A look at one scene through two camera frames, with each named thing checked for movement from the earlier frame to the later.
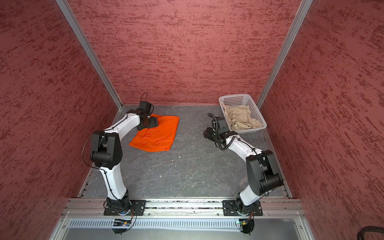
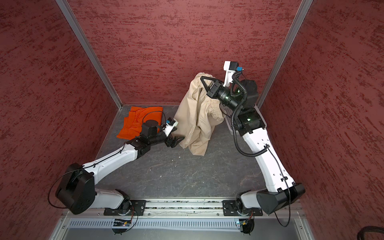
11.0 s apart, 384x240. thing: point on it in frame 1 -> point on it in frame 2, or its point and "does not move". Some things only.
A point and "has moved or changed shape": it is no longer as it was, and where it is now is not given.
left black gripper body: (150, 122) -> (168, 142)
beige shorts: (239, 117) has moved or changed shape
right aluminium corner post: (303, 10) does not move
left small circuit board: (121, 223) does not move
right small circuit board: (242, 222) does not move
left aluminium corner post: (91, 50) does not move
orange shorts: (157, 138) has moved or changed shape
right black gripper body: (212, 134) -> (225, 94)
